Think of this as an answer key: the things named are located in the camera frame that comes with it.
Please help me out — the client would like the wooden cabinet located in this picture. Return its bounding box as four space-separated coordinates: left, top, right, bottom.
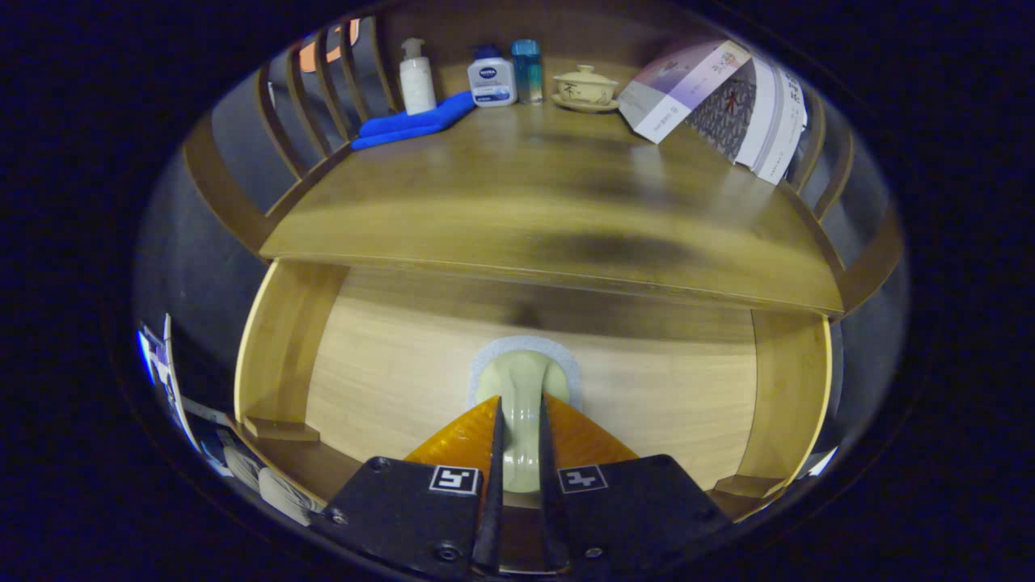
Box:
182 2 906 324

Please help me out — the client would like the purple and white book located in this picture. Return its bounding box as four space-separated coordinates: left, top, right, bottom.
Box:
619 40 753 145

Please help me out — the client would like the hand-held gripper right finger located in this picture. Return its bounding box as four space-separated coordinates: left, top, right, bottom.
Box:
538 394 733 576

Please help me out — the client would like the wooden countertop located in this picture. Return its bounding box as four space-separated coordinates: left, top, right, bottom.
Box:
259 97 846 316

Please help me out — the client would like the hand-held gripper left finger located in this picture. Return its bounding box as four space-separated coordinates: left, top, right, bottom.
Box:
311 394 506 579

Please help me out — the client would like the teal bottle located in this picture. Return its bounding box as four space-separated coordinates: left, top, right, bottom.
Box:
511 39 544 104

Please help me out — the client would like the white lotion bottle blue cap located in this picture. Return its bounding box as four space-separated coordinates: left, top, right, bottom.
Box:
467 44 518 108

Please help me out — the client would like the white book patterned cover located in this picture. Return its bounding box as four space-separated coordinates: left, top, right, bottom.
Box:
686 58 781 167

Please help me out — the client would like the white pump bottle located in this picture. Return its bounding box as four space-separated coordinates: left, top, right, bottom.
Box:
399 37 437 116

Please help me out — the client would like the beige lidded teacup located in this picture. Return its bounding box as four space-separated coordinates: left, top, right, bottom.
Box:
552 65 620 113

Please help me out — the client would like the wooden drawer with black knob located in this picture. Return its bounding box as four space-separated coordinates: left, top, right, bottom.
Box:
234 259 834 522

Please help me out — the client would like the blue folded cloth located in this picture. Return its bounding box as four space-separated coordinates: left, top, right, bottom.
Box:
351 91 476 151

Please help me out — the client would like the pale green scrub brush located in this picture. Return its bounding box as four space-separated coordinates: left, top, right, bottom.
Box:
467 335 583 494

